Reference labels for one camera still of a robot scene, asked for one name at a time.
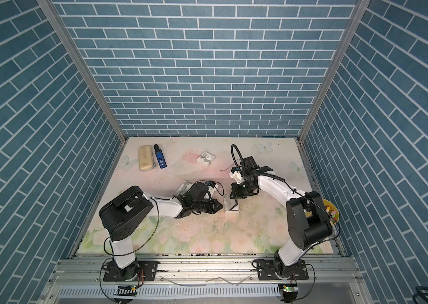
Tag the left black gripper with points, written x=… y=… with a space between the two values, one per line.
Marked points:
x=213 y=209

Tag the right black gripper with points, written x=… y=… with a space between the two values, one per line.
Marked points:
x=235 y=194

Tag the white jewelry box base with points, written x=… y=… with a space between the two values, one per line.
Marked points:
x=232 y=209

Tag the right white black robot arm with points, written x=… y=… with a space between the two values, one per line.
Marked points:
x=308 y=223

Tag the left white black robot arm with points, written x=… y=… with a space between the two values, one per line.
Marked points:
x=123 y=215

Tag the beige zippered pencil case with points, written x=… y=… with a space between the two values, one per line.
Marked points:
x=145 y=158

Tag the yellow pen cup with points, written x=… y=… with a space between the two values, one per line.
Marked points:
x=332 y=210

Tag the aluminium front rail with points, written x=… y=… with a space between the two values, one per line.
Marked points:
x=207 y=279

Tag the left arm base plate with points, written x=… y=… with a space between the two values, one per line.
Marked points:
x=130 y=270

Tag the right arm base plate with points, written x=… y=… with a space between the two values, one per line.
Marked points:
x=281 y=269

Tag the aluminium corner post right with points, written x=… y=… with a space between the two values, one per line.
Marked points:
x=341 y=50

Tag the aluminium corner post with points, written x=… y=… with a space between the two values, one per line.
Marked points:
x=64 y=36
x=341 y=50

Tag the aluminium corner post left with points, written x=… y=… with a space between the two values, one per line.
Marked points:
x=64 y=36

